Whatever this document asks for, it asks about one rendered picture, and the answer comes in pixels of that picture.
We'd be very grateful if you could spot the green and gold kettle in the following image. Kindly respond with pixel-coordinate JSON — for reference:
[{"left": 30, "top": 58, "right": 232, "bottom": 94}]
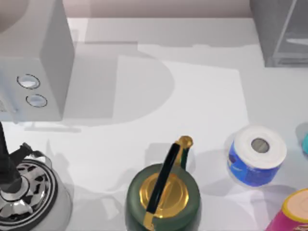
[{"left": 125, "top": 135, "right": 201, "bottom": 231}]

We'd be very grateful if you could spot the pink can yellow rim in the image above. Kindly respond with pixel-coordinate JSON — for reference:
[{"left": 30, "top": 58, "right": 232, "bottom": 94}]
[{"left": 264, "top": 188, "right": 308, "bottom": 231}]

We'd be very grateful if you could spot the teal object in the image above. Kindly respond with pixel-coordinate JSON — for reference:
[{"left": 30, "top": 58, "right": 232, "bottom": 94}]
[{"left": 301, "top": 131, "right": 308, "bottom": 154}]

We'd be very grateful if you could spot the toilet paper roll blue wrapper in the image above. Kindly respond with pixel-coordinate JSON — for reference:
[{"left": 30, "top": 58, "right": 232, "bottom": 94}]
[{"left": 226, "top": 125, "right": 288, "bottom": 188}]

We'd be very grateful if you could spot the large microwave knob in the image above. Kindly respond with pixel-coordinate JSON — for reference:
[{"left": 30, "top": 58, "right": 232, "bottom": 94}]
[{"left": 16, "top": 74, "right": 40, "bottom": 90}]

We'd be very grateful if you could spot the small microwave knob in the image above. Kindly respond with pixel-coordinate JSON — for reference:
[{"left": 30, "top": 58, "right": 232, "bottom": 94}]
[{"left": 26, "top": 94, "right": 48, "bottom": 107}]

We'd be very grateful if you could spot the pale microwave oven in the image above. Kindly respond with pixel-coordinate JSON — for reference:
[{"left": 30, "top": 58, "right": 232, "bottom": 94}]
[{"left": 0, "top": 0, "right": 75, "bottom": 124}]

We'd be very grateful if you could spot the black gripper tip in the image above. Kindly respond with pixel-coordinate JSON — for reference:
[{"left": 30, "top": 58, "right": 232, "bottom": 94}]
[{"left": 0, "top": 121, "right": 10, "bottom": 159}]

